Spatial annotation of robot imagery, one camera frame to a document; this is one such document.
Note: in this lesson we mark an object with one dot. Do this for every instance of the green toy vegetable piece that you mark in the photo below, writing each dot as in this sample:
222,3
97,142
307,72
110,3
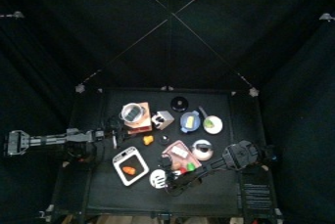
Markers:
210,123

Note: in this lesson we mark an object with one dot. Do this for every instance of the white rectangular toy tray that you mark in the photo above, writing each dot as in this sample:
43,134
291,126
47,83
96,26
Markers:
130,166

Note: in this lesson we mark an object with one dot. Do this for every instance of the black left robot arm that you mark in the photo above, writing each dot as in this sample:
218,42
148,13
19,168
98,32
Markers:
47,140

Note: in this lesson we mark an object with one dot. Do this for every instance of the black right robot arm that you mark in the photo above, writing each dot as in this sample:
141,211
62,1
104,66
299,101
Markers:
238,156

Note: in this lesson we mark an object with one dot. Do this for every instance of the small black round knob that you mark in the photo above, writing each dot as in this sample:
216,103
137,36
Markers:
164,140

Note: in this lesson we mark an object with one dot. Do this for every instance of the white silver toy kettle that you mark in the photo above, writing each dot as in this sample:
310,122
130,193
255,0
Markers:
203,149

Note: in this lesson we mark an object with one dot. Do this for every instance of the bright green toy food piece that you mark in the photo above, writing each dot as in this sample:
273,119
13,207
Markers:
191,167

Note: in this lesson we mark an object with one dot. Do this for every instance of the pink cutting board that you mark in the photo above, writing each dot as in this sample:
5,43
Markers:
183,156

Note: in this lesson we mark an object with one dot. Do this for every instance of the silver frame middle bracket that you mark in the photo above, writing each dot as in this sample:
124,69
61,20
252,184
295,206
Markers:
167,88

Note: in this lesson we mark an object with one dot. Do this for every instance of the silver toy pot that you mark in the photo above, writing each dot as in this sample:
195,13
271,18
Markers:
132,112

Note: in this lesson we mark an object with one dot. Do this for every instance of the white toy food block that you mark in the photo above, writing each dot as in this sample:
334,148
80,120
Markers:
179,152

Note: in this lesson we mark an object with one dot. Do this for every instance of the orange toy food piece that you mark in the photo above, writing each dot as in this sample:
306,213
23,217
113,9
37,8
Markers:
129,170

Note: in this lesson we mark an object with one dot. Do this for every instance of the white slotted toy spatula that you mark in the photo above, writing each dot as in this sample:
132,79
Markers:
157,179

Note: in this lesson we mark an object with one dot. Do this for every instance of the small white grey toy box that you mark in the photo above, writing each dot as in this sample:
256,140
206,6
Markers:
163,119

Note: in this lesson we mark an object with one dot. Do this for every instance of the silver frame corner bracket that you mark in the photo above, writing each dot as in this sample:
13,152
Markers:
254,92
80,88
326,16
17,14

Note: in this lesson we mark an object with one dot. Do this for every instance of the white toy frying pan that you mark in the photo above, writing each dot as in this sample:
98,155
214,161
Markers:
212,124

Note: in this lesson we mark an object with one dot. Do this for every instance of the wooden toy stove block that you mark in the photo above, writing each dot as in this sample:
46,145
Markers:
143,121

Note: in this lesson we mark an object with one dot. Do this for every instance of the blue toy pan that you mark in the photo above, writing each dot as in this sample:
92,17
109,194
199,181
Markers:
191,122

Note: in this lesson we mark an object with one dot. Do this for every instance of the red toy food piece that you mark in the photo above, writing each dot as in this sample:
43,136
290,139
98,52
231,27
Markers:
183,170

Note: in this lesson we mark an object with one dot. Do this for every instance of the yellow orange starfruit piece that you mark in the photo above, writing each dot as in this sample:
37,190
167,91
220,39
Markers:
148,140

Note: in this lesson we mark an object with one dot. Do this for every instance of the yellow toy butter piece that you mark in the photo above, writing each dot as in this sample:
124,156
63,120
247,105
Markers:
189,122

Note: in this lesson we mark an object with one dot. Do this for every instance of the round black lid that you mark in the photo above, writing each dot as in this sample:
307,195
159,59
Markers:
179,104

